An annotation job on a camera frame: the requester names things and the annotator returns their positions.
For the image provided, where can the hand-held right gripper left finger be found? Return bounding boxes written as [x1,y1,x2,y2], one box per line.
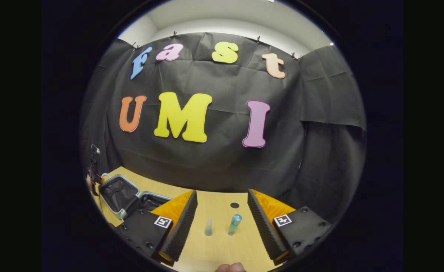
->
[114,190,199,267]

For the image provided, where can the pale blue suitcase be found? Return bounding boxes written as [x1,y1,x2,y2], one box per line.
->
[98,173,173,221]

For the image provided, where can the teal bottle with blue cap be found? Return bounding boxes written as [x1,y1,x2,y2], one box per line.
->
[227,214,243,236]

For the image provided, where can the black backdrop cloth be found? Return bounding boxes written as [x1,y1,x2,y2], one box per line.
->
[80,32,367,223]

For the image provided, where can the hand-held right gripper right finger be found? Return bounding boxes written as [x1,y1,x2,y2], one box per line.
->
[247,189,333,266]

